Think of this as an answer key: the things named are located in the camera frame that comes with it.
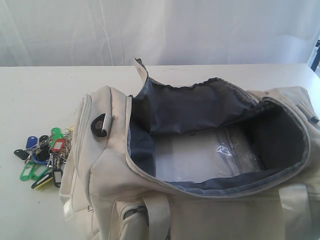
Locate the clear plastic bag inside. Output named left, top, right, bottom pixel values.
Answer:
left=154, top=126, right=263, bottom=183

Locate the cream duffel bag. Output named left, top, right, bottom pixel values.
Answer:
left=59, top=58, right=320, bottom=240

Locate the colourful key tag bunch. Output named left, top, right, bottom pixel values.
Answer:
left=13, top=125, right=74, bottom=190

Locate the black left D-ring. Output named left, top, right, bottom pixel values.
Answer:
left=91, top=112, right=111, bottom=138

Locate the white backdrop curtain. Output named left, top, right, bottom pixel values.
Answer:
left=0, top=0, right=320, bottom=67

